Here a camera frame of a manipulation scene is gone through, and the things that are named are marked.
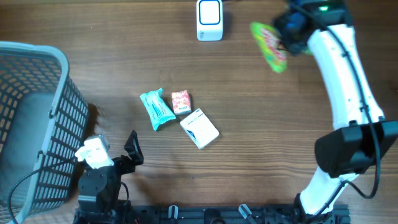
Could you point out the Haribo gummy candy bag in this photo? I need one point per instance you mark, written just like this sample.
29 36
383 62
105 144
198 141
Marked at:
274 46

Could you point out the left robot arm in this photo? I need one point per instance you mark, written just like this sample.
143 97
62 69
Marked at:
100 184

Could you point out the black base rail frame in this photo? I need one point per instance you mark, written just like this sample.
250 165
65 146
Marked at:
242 214

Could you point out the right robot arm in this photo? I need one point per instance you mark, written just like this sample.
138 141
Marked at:
361 134

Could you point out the grey plastic mesh basket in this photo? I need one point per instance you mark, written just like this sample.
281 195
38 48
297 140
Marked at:
43 121

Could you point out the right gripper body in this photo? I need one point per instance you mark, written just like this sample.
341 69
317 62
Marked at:
283 25

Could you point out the white blue paper box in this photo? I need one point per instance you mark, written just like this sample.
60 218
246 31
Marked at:
199 128

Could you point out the teal tissue packet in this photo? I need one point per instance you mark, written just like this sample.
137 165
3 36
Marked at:
157 109

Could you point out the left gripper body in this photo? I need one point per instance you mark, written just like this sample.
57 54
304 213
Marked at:
123 165

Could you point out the small orange candy box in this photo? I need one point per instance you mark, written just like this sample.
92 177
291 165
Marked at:
181 102

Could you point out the white barcode scanner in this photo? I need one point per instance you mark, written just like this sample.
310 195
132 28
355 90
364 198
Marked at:
209 15

